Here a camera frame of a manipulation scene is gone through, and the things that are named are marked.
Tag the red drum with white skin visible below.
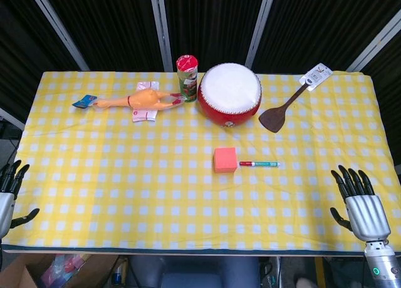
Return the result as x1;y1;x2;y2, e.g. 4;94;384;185
197;62;263;128

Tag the grey aluminium frame post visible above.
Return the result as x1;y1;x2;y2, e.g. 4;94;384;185
26;0;91;72
0;107;26;131
346;11;401;73
148;0;174;73
245;0;278;68

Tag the white spatula label card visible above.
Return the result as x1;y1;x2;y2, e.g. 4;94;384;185
299;63;333;92

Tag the colourful plastic bag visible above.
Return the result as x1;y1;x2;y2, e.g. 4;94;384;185
40;254;91;284

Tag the blue grey robot torso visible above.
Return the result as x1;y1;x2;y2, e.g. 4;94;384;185
127;255;261;288

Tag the orange rubber chicken toy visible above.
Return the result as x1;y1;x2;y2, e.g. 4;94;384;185
93;88;185;111

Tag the green chips can red lid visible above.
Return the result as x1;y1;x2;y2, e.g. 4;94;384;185
175;54;201;103

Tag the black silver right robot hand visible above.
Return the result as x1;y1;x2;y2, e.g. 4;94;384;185
329;165;392;242

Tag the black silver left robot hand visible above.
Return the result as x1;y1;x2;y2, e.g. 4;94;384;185
0;159;41;239

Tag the pink white paper packaging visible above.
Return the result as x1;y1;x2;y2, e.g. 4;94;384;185
132;80;160;123

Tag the orange red cube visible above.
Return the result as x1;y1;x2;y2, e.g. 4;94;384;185
214;147;238;174

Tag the blue hang tag card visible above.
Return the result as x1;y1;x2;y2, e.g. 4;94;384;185
71;95;98;109

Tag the yellow checkered tablecloth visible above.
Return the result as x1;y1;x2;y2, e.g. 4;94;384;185
2;70;401;254

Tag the dark wooden spatula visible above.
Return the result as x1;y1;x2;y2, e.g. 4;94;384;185
258;83;310;134

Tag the red green marker pen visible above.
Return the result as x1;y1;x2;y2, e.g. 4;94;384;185
239;161;281;168

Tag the brown cardboard box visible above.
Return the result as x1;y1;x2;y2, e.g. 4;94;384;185
0;254;120;288

